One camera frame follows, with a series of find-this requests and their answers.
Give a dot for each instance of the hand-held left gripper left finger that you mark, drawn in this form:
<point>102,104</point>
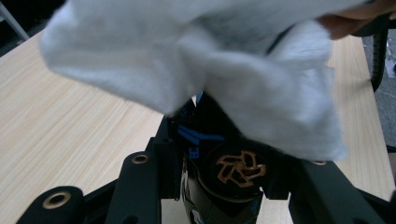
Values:
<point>169,168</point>

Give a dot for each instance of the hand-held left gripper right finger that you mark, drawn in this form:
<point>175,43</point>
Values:
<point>280,183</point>

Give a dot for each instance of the blue toy car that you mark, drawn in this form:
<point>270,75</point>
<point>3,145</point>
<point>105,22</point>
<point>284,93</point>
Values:
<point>218,186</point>

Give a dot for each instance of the white wet wipe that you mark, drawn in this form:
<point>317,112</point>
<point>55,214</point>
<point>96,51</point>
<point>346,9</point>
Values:
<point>249,77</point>

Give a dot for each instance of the white metal stand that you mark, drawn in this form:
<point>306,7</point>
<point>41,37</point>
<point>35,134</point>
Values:
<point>14,21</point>

